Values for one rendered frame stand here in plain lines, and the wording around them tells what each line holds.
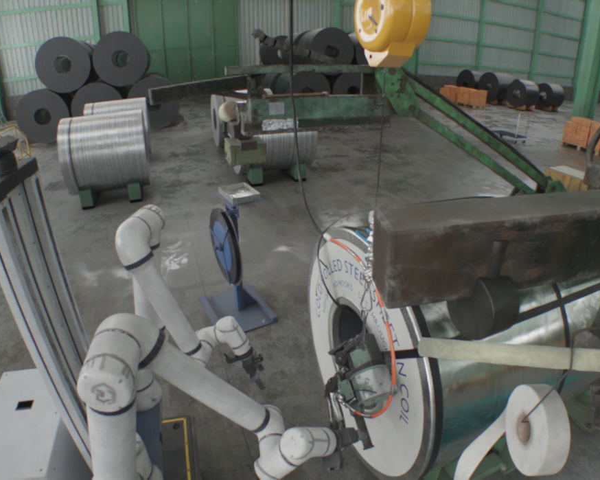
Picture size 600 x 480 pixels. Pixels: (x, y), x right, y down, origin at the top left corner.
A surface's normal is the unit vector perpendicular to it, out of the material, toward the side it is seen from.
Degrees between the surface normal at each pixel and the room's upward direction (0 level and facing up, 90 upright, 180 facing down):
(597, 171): 90
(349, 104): 90
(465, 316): 90
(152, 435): 0
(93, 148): 71
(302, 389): 0
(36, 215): 90
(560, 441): 55
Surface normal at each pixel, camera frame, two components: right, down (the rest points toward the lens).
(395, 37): 0.27, 0.87
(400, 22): 0.33, 0.62
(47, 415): 0.00, -0.90
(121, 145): 0.32, 0.11
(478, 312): -0.94, 0.15
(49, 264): 0.28, 0.43
